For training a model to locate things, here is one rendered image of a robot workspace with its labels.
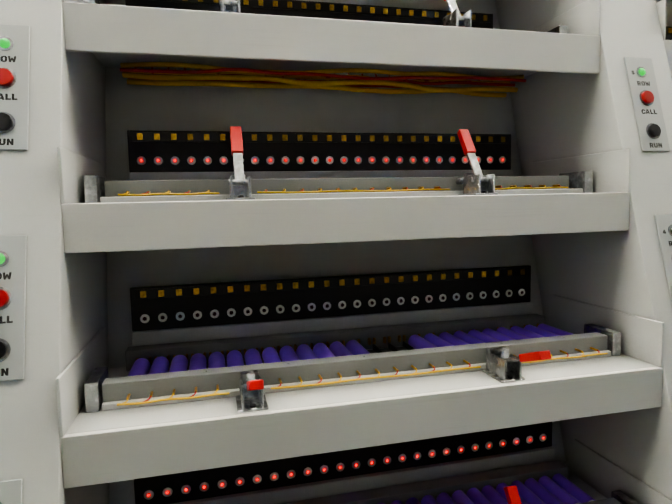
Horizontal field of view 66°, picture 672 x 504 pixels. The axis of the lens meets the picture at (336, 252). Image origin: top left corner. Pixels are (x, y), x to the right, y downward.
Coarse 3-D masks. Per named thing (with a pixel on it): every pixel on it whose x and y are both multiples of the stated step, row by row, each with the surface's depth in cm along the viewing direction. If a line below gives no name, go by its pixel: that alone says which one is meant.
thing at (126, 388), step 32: (384, 352) 57; (416, 352) 56; (448, 352) 57; (480, 352) 58; (512, 352) 59; (576, 352) 61; (128, 384) 49; (160, 384) 50; (192, 384) 50; (224, 384) 51; (320, 384) 52
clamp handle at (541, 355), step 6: (504, 348) 54; (504, 354) 54; (522, 354) 50; (528, 354) 50; (534, 354) 49; (540, 354) 48; (546, 354) 48; (510, 360) 53; (516, 360) 52; (522, 360) 51; (528, 360) 50; (534, 360) 49
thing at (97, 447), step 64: (320, 320) 67; (384, 320) 69; (576, 320) 70; (640, 320) 59; (64, 384) 44; (384, 384) 53; (448, 384) 53; (512, 384) 53; (576, 384) 54; (640, 384) 56; (64, 448) 43; (128, 448) 44; (192, 448) 45; (256, 448) 47; (320, 448) 48
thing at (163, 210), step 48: (144, 144) 66; (192, 144) 67; (240, 144) 54; (288, 144) 70; (336, 144) 72; (384, 144) 73; (432, 144) 75; (480, 144) 77; (96, 192) 51; (144, 192) 55; (192, 192) 56; (240, 192) 53; (288, 192) 57; (336, 192) 60; (384, 192) 58; (432, 192) 60; (480, 192) 57; (528, 192) 63; (576, 192) 64; (624, 192) 60; (96, 240) 47; (144, 240) 48; (192, 240) 49; (240, 240) 50; (288, 240) 51; (336, 240) 52; (384, 240) 54
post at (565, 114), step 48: (528, 0) 77; (576, 0) 67; (624, 0) 65; (624, 48) 64; (528, 96) 78; (576, 96) 68; (624, 96) 63; (528, 144) 79; (576, 144) 69; (624, 144) 61; (576, 240) 69; (624, 240) 61; (576, 288) 70; (624, 288) 62; (576, 432) 71; (624, 432) 63
